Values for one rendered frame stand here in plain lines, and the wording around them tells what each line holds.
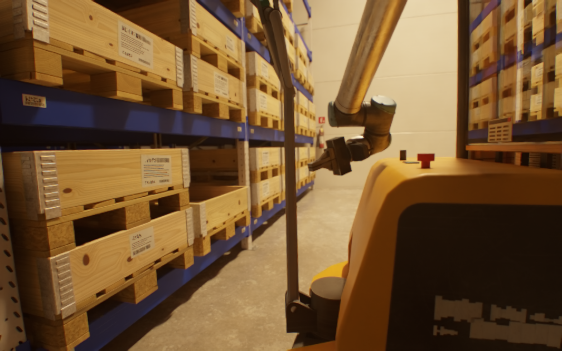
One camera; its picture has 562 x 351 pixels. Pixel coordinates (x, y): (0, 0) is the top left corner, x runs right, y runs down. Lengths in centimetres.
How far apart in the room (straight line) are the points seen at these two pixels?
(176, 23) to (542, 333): 200
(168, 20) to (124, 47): 63
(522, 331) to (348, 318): 32
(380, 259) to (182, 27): 169
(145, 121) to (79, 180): 49
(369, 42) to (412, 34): 622
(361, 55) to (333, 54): 605
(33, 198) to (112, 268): 41
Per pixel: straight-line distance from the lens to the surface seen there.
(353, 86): 86
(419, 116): 663
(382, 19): 73
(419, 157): 72
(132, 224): 136
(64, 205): 116
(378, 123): 104
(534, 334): 74
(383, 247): 60
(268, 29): 98
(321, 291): 106
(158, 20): 205
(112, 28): 142
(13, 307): 123
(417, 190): 58
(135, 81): 144
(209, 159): 288
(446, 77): 686
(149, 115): 155
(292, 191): 94
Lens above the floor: 94
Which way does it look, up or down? 5 degrees down
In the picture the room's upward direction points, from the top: 1 degrees counter-clockwise
